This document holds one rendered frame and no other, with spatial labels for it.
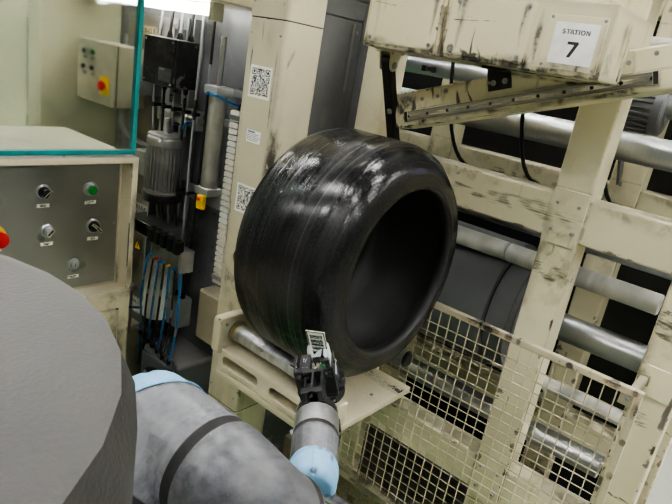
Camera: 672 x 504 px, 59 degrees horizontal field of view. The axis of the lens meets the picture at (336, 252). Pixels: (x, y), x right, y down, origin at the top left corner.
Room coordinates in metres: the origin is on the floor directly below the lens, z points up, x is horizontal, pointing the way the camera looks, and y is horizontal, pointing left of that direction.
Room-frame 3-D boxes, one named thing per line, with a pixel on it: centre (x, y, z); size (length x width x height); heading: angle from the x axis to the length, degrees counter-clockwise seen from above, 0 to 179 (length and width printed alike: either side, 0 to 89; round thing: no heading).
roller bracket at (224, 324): (1.47, 0.14, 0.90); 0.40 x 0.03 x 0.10; 142
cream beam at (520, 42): (1.52, -0.29, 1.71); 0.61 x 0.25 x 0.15; 52
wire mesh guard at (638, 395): (1.48, -0.39, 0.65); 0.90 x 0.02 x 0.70; 52
